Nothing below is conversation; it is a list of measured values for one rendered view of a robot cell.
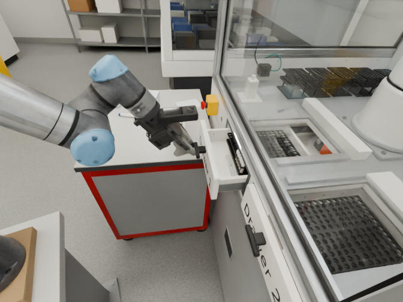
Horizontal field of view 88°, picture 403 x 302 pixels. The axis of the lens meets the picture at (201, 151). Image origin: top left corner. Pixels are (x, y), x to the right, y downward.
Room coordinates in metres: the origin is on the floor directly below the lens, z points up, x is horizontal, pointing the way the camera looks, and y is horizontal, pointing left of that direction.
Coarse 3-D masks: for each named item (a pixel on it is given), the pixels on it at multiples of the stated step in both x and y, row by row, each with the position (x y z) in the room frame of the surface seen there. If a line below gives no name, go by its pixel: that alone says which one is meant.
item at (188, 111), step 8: (160, 112) 0.49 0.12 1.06; (168, 112) 0.49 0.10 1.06; (176, 112) 0.49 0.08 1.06; (184, 112) 0.49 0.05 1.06; (192, 112) 0.49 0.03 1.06; (160, 120) 0.46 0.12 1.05; (168, 120) 0.47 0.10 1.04; (176, 120) 0.47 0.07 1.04; (184, 120) 0.48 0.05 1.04; (192, 120) 0.48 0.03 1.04
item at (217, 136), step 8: (224, 128) 0.65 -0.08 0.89; (216, 136) 0.64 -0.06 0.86; (224, 136) 0.64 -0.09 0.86; (216, 144) 0.62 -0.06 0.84; (224, 144) 0.62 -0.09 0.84; (216, 152) 0.57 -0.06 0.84; (224, 152) 0.58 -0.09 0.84; (216, 160) 0.53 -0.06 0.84; (224, 160) 0.54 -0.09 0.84; (232, 160) 0.54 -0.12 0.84; (224, 168) 0.49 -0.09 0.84; (224, 176) 0.46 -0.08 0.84; (232, 176) 0.41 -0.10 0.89; (240, 176) 0.41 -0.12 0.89; (224, 184) 0.40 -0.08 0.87; (232, 184) 0.40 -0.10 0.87; (240, 184) 0.40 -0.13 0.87
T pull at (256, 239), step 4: (248, 224) 0.25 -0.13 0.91; (248, 228) 0.24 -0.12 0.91; (248, 232) 0.23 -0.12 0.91; (252, 232) 0.23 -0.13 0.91; (256, 232) 0.23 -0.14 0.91; (260, 232) 0.23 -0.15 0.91; (248, 236) 0.22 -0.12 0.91; (252, 236) 0.22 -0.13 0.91; (256, 236) 0.22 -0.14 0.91; (260, 236) 0.22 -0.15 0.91; (252, 240) 0.21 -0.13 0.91; (256, 240) 0.21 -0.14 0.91; (260, 240) 0.21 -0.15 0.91; (264, 240) 0.21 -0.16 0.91; (252, 244) 0.20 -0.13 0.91; (256, 244) 0.20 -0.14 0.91; (260, 244) 0.20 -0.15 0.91; (264, 244) 0.21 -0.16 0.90; (252, 248) 0.19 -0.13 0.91; (256, 248) 0.19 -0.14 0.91; (256, 252) 0.18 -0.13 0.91; (256, 256) 0.18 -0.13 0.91
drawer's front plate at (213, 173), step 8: (200, 120) 0.64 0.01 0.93; (200, 128) 0.63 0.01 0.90; (208, 136) 0.56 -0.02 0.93; (208, 144) 0.51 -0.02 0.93; (208, 152) 0.47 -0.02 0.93; (208, 160) 0.46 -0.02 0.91; (208, 168) 0.45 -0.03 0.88; (216, 168) 0.41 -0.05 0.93; (208, 176) 0.44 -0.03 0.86; (216, 176) 0.38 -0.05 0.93; (208, 184) 0.43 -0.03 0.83; (216, 184) 0.37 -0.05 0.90; (216, 192) 0.37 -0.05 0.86
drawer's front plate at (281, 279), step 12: (252, 192) 0.33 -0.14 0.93; (252, 204) 0.31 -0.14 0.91; (252, 216) 0.29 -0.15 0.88; (264, 216) 0.26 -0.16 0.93; (264, 228) 0.23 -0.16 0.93; (276, 240) 0.21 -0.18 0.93; (264, 252) 0.20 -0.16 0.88; (276, 252) 0.18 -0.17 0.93; (276, 264) 0.16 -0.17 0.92; (264, 276) 0.16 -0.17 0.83; (276, 276) 0.14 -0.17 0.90; (288, 276) 0.14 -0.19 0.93; (276, 288) 0.13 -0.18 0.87; (288, 288) 0.12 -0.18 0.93; (276, 300) 0.11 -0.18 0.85; (288, 300) 0.10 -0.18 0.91; (300, 300) 0.10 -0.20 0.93
